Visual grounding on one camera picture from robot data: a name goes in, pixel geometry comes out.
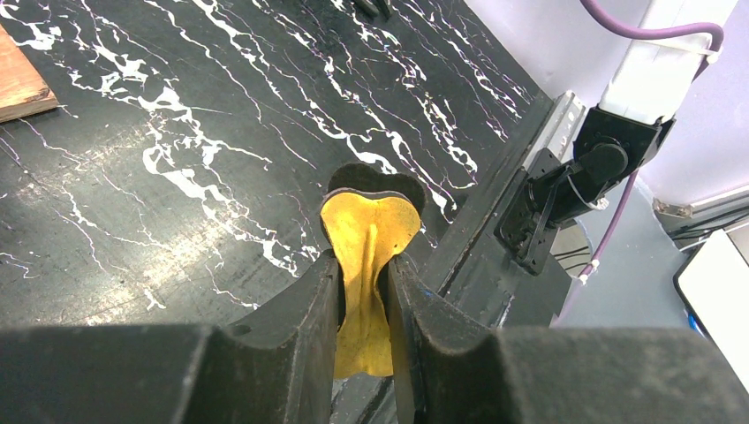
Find black grey wire stripper pliers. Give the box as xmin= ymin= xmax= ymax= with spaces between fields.
xmin=353 ymin=0 xmax=393 ymax=19

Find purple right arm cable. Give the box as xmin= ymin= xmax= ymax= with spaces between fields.
xmin=549 ymin=0 xmax=725 ymax=329

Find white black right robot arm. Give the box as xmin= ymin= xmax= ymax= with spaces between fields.
xmin=495 ymin=1 xmax=736 ymax=275

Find yellow black eraser pad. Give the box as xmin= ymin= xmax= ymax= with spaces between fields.
xmin=320 ymin=163 xmax=427 ymax=380

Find plywood board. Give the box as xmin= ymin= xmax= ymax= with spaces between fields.
xmin=1 ymin=27 xmax=59 ymax=123

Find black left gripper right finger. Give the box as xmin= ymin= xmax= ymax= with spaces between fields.
xmin=382 ymin=257 xmax=748 ymax=423

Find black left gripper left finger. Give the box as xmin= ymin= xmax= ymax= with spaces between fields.
xmin=1 ymin=251 xmax=341 ymax=423

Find white monitor corner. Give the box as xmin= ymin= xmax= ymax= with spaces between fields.
xmin=673 ymin=230 xmax=748 ymax=387

